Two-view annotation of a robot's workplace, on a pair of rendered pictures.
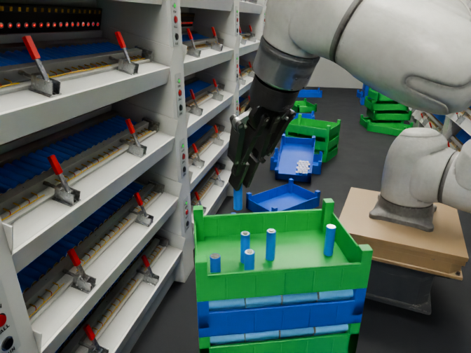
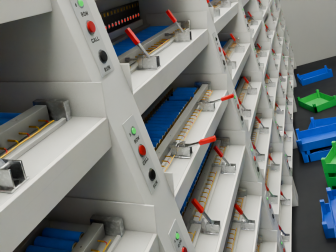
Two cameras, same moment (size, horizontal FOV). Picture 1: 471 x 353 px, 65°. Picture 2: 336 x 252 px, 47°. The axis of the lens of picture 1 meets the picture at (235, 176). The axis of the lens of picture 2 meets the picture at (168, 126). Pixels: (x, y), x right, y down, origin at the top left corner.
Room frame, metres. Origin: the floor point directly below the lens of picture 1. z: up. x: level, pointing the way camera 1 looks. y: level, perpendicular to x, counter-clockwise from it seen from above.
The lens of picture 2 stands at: (0.53, 0.01, 1.23)
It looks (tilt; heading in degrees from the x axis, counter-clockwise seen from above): 17 degrees down; 10
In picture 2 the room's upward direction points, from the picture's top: 21 degrees counter-clockwise
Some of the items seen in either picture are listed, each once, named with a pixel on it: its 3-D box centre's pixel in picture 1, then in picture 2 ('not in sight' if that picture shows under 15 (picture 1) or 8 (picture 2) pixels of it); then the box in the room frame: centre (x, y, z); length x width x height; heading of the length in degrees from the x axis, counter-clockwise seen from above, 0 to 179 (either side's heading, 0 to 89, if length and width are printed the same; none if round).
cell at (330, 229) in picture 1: (329, 240); not in sight; (0.62, -0.19, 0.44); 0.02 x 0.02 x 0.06
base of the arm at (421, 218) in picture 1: (405, 202); not in sight; (1.06, -0.55, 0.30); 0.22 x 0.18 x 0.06; 150
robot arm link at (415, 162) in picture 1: (416, 164); not in sight; (1.04, -0.55, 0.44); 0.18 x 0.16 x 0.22; 46
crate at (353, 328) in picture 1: (270, 307); not in sight; (0.61, -0.07, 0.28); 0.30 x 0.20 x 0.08; 97
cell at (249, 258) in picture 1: (249, 266); not in sight; (0.54, -0.02, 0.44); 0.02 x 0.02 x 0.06
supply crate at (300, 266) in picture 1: (272, 243); not in sight; (0.61, -0.07, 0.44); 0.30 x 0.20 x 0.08; 97
